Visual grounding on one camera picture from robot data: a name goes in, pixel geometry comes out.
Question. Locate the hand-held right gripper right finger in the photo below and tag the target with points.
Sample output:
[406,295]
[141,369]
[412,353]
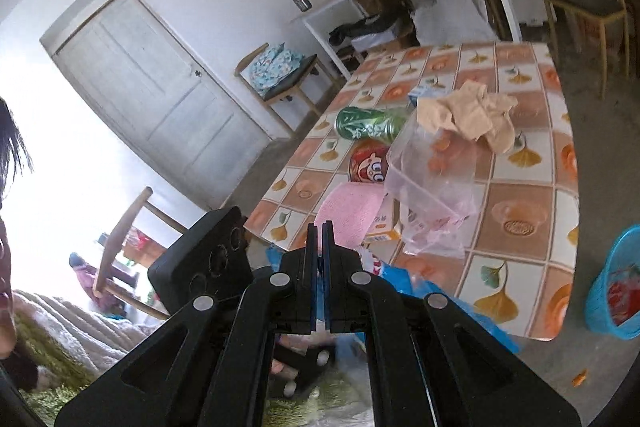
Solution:
[329,287]

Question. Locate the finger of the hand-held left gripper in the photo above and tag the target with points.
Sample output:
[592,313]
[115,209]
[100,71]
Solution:
[305,364]

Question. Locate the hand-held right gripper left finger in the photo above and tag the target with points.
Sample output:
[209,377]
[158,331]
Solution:
[311,287]

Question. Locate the blue plastic bag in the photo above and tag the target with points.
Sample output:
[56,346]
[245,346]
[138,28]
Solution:
[400,279]

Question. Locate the orange and white carton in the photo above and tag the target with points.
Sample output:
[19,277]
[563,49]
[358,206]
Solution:
[382,232]

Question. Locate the pink cloth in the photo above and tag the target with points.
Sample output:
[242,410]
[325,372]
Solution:
[350,212]

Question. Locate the red drink can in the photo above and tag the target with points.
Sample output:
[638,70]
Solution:
[367,167]

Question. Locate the clear plastic bag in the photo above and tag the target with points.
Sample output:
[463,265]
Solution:
[430,192]

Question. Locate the green plastic bottle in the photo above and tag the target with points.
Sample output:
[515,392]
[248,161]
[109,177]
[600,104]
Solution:
[370,123]

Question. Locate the blue and white box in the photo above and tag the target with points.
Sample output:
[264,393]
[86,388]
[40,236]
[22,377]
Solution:
[422,96]

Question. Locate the beige cloth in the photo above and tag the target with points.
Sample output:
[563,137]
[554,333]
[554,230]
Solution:
[470,112]

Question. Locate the blue plastic basket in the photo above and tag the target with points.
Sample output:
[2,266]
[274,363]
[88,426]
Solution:
[600,297]

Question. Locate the plain wooden chair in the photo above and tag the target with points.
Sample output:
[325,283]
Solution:
[120,237]

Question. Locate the green fluffy blanket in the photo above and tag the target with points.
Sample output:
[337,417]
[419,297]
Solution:
[55,362]

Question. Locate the floral cushion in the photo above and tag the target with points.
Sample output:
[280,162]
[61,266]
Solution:
[272,67]

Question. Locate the wooden chair with cushion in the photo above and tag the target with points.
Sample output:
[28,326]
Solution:
[300,72]

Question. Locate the ginkgo print tablecloth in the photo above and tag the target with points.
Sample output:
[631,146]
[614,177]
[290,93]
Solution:
[520,197]

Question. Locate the person's head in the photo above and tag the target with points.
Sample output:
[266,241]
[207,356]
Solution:
[7,147]

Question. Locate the black cloth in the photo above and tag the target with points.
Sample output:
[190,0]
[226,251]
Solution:
[370,29]

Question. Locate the orange scrap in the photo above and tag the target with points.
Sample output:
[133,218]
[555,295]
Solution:
[580,378]

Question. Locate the cardboard box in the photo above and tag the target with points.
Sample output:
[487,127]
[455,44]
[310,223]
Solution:
[375,2]

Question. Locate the red plastic wrapper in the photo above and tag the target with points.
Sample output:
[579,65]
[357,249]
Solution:
[625,297]

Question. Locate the white sack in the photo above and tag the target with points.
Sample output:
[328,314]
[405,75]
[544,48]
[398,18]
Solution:
[455,14]

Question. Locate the white storage box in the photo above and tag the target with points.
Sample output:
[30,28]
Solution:
[527,4]

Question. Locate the wooden chair black seat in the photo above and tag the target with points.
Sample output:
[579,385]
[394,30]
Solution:
[582,4]

